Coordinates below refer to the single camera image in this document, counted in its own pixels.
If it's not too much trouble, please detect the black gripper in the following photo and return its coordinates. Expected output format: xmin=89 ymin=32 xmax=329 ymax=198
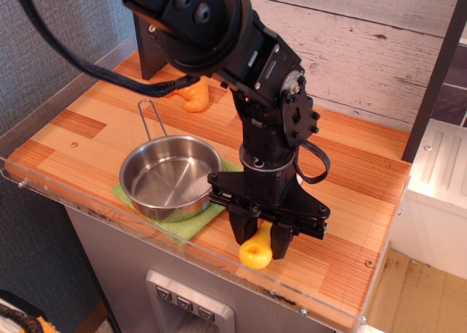
xmin=207 ymin=158 xmax=330 ymax=260

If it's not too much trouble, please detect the yellow handled toy knife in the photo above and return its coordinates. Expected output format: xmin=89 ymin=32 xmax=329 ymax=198
xmin=239 ymin=221 xmax=273 ymax=269

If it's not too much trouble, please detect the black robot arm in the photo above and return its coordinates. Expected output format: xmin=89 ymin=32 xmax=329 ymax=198
xmin=123 ymin=0 xmax=331 ymax=259

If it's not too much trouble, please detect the green cloth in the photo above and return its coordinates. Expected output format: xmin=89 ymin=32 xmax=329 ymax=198
xmin=110 ymin=158 xmax=245 ymax=246

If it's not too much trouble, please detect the stainless steel pot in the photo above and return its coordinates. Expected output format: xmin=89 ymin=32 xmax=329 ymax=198
xmin=119 ymin=99 xmax=223 ymax=222

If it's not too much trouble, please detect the silver dispenser button panel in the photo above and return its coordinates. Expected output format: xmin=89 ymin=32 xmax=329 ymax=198
xmin=145 ymin=270 xmax=236 ymax=332

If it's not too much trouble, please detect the orange toy croissant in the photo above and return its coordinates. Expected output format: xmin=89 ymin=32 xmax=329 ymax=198
xmin=167 ymin=77 xmax=209 ymax=112

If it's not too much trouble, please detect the grey toy fridge cabinet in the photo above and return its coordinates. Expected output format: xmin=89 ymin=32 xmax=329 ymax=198
xmin=66 ymin=207 xmax=330 ymax=332

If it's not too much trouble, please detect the white toy sink unit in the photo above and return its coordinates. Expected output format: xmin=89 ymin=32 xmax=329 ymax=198
xmin=390 ymin=120 xmax=466 ymax=278

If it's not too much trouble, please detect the orange object bottom left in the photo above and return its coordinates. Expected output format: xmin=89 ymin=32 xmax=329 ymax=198
xmin=37 ymin=317 xmax=57 ymax=333

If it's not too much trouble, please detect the dark left shelf post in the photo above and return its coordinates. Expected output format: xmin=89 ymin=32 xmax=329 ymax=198
xmin=133 ymin=12 xmax=168 ymax=80

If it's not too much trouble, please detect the dark shelf post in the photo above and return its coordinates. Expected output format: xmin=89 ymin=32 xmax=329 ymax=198
xmin=401 ymin=0 xmax=466 ymax=163
xmin=133 ymin=12 xmax=168 ymax=80

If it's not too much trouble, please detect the dark right shelf post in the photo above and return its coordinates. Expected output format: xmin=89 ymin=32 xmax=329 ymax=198
xmin=401 ymin=0 xmax=466 ymax=163

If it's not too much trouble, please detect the clear acrylic guard rail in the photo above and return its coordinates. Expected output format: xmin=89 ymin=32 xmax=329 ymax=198
xmin=0 ymin=37 xmax=412 ymax=330

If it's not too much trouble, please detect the black braided cable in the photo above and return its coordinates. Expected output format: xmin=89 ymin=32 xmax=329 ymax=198
xmin=10 ymin=0 xmax=201 ymax=99

